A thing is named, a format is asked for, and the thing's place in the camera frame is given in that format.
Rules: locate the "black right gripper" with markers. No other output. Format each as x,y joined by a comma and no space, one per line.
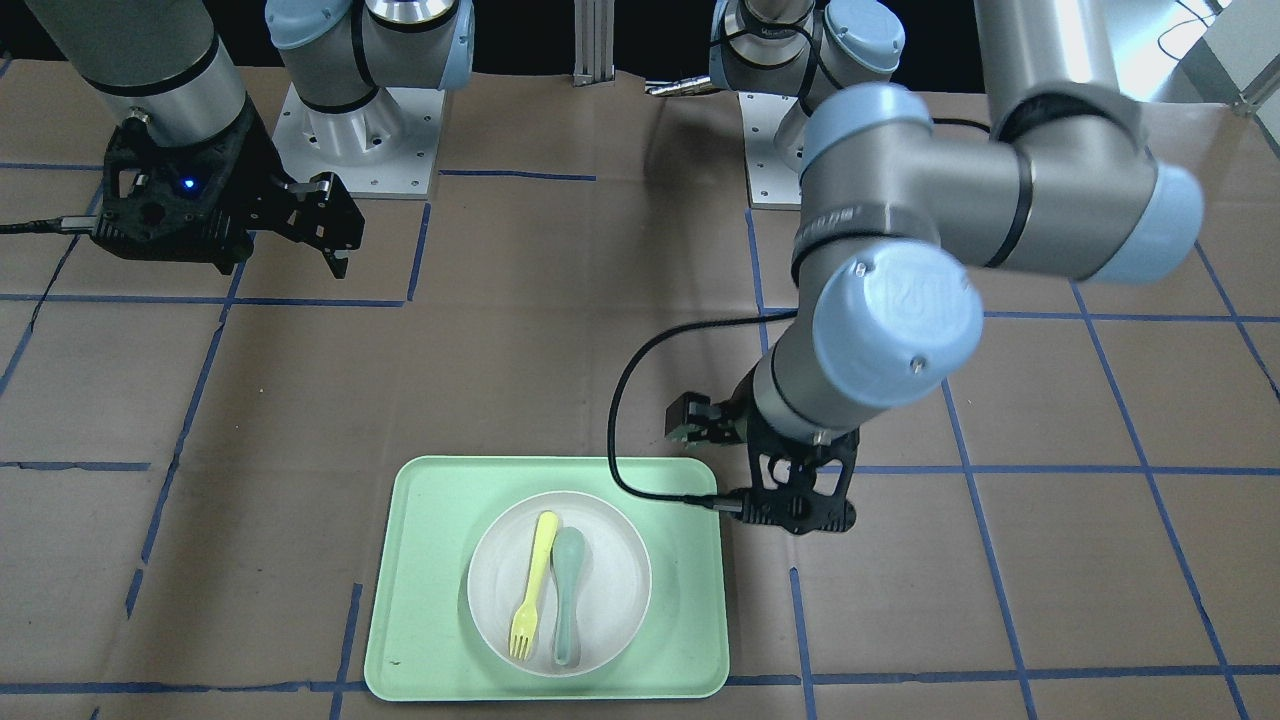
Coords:
252,160

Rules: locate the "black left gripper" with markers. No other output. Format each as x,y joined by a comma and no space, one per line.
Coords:
716,426

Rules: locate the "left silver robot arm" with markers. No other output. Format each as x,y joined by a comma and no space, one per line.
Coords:
892,214

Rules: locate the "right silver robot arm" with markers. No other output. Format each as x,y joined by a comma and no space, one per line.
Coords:
165,63

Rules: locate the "yellow plastic fork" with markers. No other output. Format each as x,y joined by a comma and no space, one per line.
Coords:
525,620

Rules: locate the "green plastic spoon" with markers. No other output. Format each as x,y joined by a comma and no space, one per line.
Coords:
567,558

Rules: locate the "light green tray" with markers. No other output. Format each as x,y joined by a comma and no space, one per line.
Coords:
423,644

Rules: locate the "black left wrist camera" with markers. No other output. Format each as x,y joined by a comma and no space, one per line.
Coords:
795,485

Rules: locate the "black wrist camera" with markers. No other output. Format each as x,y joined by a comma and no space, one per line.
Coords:
166,204
795,485

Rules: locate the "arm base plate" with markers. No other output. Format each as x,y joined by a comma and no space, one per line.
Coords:
386,150
773,127

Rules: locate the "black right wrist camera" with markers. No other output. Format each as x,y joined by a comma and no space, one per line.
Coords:
166,204

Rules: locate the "aluminium frame post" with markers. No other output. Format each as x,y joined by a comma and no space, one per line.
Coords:
594,32

